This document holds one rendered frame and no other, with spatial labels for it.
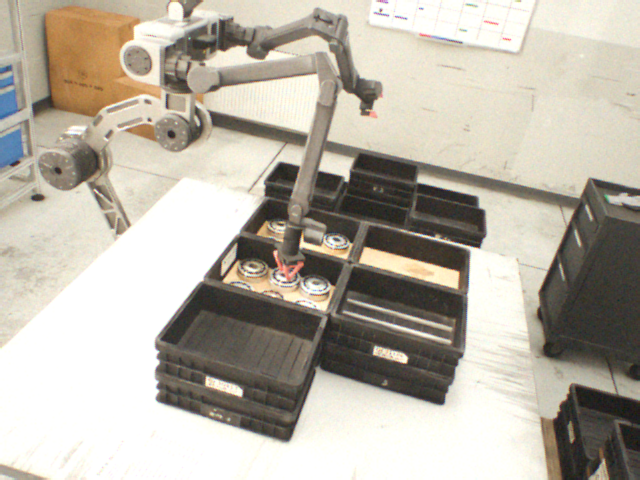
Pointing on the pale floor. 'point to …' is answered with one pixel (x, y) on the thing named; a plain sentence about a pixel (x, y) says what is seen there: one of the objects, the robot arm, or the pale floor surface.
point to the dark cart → (596, 280)
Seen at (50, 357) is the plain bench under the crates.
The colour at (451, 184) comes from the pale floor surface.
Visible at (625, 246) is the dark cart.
